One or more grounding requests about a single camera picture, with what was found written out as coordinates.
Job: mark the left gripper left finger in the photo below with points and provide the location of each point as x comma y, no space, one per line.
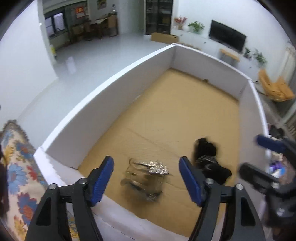
50,221

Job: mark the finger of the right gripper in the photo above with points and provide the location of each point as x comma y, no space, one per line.
258,179
284,146

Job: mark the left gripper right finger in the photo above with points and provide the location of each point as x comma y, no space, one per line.
241,221

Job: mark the black fabric item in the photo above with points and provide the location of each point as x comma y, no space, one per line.
204,158

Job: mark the yellow armchair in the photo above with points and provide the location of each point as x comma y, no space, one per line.
277,91

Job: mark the small wooden side table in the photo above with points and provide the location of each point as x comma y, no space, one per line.
229,54

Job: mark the large white cardboard box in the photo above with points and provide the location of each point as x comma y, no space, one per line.
155,109

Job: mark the green potted plant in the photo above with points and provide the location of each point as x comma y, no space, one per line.
196,27

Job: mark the brown cardboard box on floor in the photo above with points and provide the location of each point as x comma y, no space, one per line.
164,38

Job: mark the red flower vase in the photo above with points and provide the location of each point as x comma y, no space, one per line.
180,21

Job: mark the black glass cabinet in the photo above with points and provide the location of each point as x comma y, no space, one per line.
158,15

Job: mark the black wall television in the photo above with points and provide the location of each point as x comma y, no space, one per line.
227,36

